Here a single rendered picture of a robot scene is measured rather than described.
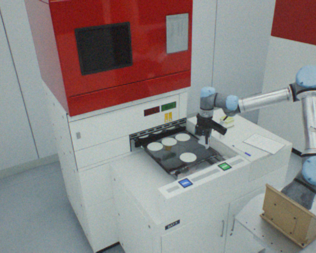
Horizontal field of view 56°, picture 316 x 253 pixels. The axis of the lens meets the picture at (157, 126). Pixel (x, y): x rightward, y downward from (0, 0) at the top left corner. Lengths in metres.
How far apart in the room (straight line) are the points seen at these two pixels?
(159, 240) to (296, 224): 0.65
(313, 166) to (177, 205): 0.64
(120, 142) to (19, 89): 1.54
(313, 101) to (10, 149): 2.85
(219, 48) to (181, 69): 2.30
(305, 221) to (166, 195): 0.61
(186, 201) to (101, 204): 0.78
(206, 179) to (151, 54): 0.77
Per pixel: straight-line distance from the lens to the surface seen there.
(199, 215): 1.70
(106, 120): 1.84
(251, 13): 4.47
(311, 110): 1.50
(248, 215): 1.64
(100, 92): 1.70
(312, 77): 1.52
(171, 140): 2.01
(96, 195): 2.10
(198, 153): 1.89
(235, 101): 1.54
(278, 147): 1.91
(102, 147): 1.91
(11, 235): 2.91
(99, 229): 2.30
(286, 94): 1.66
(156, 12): 1.75
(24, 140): 3.43
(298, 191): 1.56
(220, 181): 1.65
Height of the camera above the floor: 1.95
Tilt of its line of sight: 29 degrees down
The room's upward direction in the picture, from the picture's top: 2 degrees counter-clockwise
